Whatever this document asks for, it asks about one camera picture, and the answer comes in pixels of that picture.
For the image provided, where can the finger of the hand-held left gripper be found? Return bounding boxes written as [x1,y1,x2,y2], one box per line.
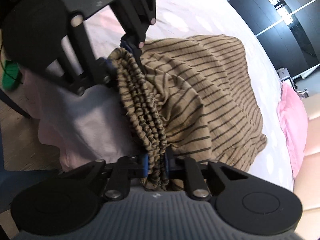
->
[114,0,157,75]
[45,12,117,96]

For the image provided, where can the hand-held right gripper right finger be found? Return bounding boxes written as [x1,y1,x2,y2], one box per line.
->
[164,147,249,202]

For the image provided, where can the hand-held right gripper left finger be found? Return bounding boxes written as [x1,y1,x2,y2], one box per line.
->
[60,154,150,202]

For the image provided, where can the striped olive pants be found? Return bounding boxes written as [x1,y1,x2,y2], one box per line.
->
[110,34,268,192]

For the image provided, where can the polka dot bed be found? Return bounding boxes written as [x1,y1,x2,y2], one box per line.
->
[22,0,309,183]

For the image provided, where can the dark furniture leg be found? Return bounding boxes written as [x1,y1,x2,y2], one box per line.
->
[0,90,33,119]

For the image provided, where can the pink pillow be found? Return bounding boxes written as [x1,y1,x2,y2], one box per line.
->
[276,81,309,179]

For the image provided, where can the cream padded headboard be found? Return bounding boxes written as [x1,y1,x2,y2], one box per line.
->
[292,96,320,240]

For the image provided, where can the white nightstand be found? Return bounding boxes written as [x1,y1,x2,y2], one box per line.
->
[276,67,310,99]

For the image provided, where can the black sliding wardrobe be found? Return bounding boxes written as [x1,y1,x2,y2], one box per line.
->
[224,0,320,80]

